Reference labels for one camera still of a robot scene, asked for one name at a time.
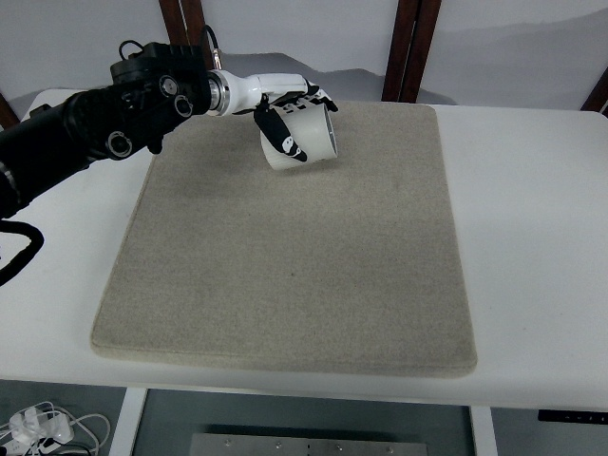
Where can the white cup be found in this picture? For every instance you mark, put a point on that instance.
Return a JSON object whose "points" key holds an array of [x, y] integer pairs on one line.
{"points": [[311, 133]]}

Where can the black desk control panel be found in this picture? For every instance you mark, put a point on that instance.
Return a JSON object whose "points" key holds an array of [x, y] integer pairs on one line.
{"points": [[570, 415]]}

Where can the white table leg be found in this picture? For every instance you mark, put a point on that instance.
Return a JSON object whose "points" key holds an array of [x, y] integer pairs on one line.
{"points": [[128, 423], [484, 432]]}

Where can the white power adapter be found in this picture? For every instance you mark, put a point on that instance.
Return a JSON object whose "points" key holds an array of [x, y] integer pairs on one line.
{"points": [[40, 425]]}

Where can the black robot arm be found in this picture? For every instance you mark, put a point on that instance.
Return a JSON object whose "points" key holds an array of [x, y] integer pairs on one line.
{"points": [[71, 128]]}

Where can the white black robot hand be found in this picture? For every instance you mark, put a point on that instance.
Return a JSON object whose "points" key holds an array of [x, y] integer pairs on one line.
{"points": [[256, 90]]}

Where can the grey felt mat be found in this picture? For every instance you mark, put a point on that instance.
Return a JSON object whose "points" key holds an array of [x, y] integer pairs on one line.
{"points": [[285, 285]]}

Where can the grey metal plate with screws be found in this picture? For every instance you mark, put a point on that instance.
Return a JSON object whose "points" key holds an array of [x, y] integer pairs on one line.
{"points": [[309, 446]]}

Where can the brown wooden screen post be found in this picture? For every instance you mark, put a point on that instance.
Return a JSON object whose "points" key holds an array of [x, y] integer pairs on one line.
{"points": [[599, 97], [5, 114], [408, 47], [190, 19]]}

